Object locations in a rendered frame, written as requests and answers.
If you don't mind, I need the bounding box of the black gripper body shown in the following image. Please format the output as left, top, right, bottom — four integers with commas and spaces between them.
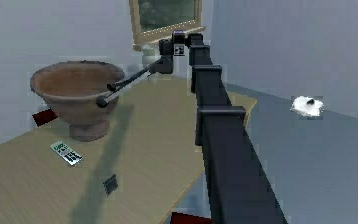
152, 38, 175, 75

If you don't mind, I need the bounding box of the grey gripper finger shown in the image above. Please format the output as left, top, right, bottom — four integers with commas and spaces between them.
96, 71, 155, 109
106, 65, 157, 93

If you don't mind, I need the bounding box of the brown clay pot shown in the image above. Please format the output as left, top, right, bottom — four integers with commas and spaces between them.
29, 60, 126, 142

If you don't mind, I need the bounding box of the white cup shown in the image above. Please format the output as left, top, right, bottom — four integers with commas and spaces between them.
141, 43, 161, 68

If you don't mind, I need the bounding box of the light wooden table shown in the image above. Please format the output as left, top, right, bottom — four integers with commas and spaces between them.
0, 73, 259, 224

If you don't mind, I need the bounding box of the dark red chair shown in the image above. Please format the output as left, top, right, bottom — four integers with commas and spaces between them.
31, 108, 59, 128

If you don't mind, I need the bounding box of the white remote control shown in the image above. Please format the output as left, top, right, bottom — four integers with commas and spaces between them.
49, 140, 84, 167

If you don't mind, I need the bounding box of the small dark grey card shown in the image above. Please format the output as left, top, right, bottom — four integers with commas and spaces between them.
102, 173, 119, 197

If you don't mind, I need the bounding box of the white crumpled cloth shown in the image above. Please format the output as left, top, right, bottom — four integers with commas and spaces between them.
290, 95, 325, 118

